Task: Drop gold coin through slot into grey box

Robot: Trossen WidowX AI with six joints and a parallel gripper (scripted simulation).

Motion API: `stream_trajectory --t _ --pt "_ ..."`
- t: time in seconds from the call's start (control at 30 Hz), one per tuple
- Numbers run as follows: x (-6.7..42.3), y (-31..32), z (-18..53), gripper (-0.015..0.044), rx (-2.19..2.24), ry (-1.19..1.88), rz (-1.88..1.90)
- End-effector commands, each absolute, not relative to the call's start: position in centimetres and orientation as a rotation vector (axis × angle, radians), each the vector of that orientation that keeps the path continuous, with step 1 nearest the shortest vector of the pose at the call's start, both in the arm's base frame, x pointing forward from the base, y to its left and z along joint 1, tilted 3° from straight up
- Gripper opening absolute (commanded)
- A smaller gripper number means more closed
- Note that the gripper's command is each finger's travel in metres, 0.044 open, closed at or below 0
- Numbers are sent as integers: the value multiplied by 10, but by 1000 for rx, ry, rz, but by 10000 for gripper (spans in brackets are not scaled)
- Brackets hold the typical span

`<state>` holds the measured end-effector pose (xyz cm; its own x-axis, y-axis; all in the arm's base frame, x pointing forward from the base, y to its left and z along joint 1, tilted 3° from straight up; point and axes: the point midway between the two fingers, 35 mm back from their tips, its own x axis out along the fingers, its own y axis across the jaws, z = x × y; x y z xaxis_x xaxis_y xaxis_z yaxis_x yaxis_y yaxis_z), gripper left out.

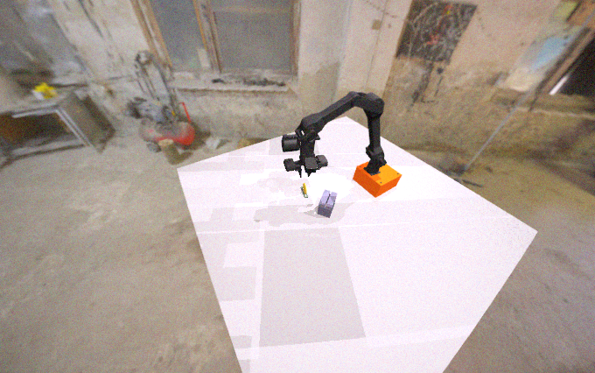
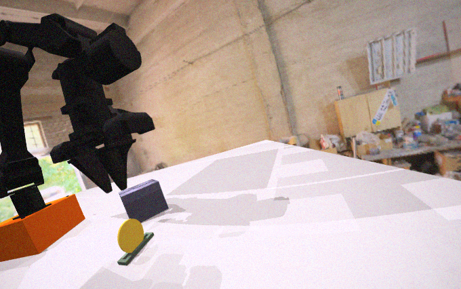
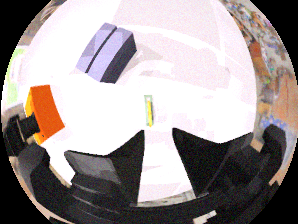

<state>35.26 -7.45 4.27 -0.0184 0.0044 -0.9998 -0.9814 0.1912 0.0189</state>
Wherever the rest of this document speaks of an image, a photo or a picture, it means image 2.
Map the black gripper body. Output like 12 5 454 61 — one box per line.
50 90 155 164

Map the gold coin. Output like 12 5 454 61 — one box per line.
117 218 144 253

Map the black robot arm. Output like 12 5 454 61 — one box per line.
0 13 142 220

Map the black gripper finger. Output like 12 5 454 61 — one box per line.
94 139 136 191
67 153 113 194

